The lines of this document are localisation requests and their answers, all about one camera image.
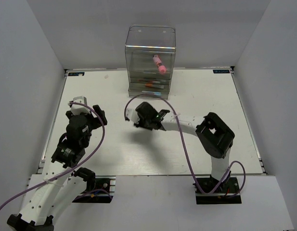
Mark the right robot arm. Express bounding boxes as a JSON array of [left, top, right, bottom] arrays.
[[125, 102, 235, 192]]

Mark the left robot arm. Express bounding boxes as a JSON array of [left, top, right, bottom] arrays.
[[7, 101, 107, 231]]

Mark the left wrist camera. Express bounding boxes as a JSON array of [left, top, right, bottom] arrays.
[[68, 96, 90, 116]]

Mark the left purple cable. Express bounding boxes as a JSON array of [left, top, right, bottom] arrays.
[[0, 102, 113, 217]]

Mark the clear acrylic drawer organizer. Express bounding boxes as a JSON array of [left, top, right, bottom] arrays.
[[125, 25, 176, 100]]

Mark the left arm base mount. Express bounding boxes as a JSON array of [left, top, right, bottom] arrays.
[[72, 176, 116, 204]]

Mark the light blue highlighter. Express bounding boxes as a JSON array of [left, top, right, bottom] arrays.
[[142, 91, 161, 96]]

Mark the orange capped highlighter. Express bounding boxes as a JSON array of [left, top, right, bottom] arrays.
[[145, 83, 164, 89]]

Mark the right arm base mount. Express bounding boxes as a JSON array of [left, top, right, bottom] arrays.
[[193, 177, 242, 205]]

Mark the purple cable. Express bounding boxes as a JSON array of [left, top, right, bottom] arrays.
[[124, 93, 246, 195], [0, 102, 113, 217]]

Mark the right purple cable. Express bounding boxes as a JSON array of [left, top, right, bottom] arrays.
[[124, 93, 246, 195]]

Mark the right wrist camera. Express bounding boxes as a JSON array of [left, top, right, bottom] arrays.
[[124, 108, 139, 124]]

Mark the pink capped marker bottle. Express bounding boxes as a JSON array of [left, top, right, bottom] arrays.
[[153, 55, 167, 75]]

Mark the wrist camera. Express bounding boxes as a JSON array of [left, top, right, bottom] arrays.
[[68, 96, 90, 116], [124, 108, 139, 124]]

